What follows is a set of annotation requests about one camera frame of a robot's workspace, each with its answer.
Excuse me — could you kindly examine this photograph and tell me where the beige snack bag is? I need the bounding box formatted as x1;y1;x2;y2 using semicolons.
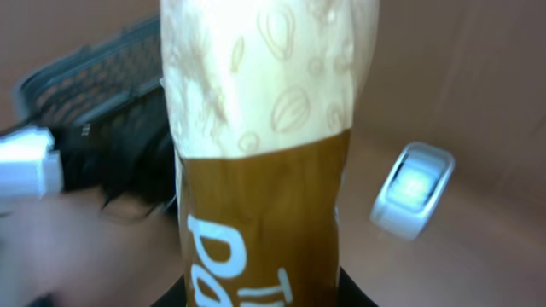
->
160;0;380;306

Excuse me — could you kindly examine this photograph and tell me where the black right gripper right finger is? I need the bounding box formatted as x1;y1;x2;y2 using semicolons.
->
337;268;378;307

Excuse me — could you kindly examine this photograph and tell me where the grey plastic basket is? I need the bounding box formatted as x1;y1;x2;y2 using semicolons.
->
13;15;162;125

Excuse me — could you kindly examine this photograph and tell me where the white barcode scanner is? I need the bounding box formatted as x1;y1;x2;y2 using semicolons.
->
370;142;456;240

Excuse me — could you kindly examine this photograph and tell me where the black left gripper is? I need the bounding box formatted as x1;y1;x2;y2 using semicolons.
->
53;89;177;207

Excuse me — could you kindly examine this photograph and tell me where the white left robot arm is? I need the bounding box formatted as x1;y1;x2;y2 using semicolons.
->
1;88;177;206

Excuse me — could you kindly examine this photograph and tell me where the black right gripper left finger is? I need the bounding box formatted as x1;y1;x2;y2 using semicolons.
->
151;275;187;307

